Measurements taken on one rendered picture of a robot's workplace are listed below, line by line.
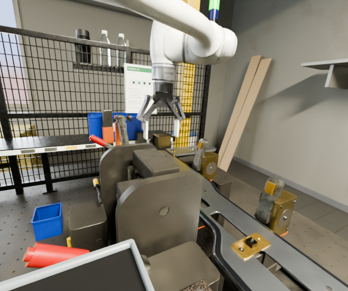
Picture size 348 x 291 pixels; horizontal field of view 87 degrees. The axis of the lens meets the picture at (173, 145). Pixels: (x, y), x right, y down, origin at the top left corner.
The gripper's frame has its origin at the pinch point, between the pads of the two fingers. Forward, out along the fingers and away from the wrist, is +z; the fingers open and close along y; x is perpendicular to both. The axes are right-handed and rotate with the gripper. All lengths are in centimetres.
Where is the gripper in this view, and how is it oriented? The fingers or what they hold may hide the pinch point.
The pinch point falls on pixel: (161, 134)
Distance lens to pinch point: 74.2
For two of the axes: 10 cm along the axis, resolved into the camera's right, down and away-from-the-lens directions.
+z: -0.5, 9.6, 2.8
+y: 8.8, -0.9, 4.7
